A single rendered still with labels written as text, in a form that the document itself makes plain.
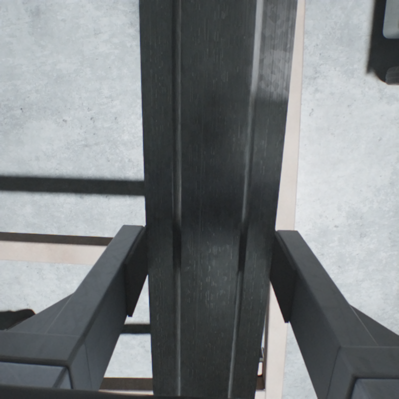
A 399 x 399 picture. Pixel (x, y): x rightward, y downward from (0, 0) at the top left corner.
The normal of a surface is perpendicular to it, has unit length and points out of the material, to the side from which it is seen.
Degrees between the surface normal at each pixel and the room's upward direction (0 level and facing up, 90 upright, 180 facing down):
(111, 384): 90
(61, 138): 0
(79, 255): 0
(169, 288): 0
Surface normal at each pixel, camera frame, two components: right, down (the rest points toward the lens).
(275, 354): -0.04, 0.30
